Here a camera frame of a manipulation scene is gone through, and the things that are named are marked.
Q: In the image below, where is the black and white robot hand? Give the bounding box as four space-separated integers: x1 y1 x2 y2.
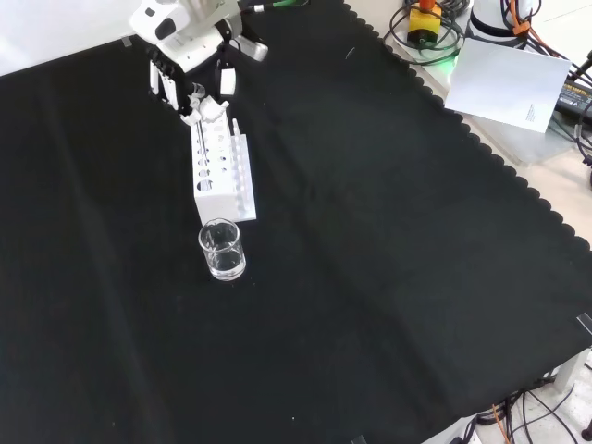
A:
129 0 239 127

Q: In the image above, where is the white test tube rack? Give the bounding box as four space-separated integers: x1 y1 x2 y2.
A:
190 115 258 228

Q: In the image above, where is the clear glass beaker with water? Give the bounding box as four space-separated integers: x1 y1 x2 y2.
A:
197 219 247 282

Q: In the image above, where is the yellow stop button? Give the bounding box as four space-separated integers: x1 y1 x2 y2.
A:
408 0 441 47

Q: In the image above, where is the black bench cloth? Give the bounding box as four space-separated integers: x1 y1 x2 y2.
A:
0 0 592 444

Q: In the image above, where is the pale white board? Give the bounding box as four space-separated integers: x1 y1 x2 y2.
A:
443 37 574 135

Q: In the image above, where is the black power adapter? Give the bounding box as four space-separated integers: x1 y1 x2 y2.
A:
553 76 592 117

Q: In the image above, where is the white bench leg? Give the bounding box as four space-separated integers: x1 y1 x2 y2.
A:
553 354 583 395

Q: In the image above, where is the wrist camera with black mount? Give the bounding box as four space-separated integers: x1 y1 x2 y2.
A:
236 35 270 62

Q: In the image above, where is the green cable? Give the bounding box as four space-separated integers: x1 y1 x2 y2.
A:
252 0 310 13

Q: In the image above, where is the black looped cable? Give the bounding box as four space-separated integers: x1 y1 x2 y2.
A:
388 0 466 66

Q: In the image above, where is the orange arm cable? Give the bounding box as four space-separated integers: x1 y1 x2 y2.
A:
507 0 559 57

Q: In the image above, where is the black floor cable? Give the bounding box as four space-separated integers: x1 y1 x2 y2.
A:
520 390 582 444

